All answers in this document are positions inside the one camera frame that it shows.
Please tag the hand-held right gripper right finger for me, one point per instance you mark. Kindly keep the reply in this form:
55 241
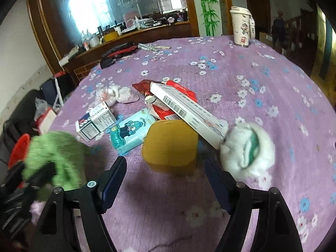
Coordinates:
218 186

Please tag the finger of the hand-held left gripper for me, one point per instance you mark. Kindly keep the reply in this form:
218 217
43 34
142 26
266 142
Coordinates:
42 174

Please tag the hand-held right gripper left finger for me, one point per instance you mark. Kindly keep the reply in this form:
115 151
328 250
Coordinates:
113 182

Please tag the green fuzzy cloth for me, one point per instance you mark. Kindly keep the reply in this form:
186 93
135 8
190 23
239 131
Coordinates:
60 152

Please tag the red plastic basket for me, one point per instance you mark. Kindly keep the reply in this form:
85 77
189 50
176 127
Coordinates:
19 149

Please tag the blue and white medicine box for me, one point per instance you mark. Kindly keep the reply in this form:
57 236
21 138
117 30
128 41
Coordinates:
97 122

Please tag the yellow plastic container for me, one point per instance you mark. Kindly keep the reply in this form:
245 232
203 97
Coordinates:
170 144

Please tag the torn red carton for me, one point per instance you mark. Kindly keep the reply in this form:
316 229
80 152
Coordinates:
183 90

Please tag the white rolled sock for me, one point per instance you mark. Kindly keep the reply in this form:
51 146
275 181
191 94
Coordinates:
236 152

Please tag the teal cartoon tissue pack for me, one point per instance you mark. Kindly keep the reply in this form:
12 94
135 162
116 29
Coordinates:
128 131

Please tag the red-framed white box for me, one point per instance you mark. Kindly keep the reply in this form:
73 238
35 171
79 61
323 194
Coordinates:
46 120

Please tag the clear plastic bag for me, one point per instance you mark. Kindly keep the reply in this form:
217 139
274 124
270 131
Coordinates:
42 105

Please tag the long white carton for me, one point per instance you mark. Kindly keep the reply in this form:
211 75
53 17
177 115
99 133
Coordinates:
189 113

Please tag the white plastic bag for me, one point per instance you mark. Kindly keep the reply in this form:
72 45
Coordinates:
123 94

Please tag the small white tube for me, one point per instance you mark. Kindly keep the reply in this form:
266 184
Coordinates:
153 100

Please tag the dark red snack wrapper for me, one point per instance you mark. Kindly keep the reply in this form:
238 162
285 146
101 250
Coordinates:
143 86

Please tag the purple floral tablecloth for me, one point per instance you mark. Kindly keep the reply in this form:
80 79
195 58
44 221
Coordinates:
210 71

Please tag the small black pouch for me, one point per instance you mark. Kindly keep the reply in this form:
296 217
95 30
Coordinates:
106 63

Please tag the red folded umbrella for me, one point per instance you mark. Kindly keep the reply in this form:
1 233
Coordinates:
124 52

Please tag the long black tool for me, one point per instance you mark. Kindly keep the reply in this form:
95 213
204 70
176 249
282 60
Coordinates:
115 50

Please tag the pile of wrapped chopsticks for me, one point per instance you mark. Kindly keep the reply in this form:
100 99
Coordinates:
155 47

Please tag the yellow box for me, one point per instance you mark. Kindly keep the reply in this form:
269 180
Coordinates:
110 37

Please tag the wooden brick-pattern counter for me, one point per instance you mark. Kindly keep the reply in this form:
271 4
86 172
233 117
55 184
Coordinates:
147 35

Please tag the white lidded paper cup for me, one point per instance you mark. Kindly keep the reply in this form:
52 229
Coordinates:
240 29

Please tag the gold pillar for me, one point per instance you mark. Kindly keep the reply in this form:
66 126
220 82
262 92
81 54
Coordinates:
324 44

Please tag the bamboo painted pillar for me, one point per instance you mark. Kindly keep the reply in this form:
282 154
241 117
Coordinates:
207 8

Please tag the etched glass panel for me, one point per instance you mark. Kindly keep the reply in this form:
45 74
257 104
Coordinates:
110 2

